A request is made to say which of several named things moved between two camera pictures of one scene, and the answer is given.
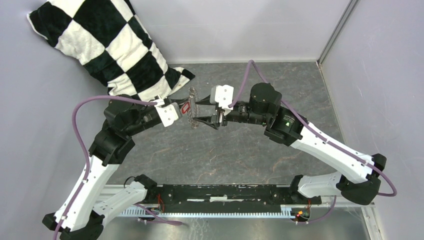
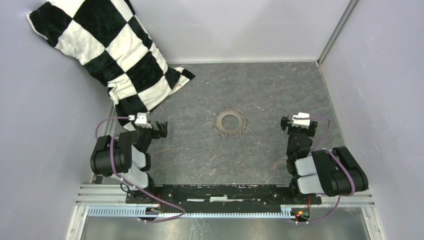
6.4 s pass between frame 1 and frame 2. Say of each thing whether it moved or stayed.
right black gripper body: moved
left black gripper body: moved
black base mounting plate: stayed
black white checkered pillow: stayed
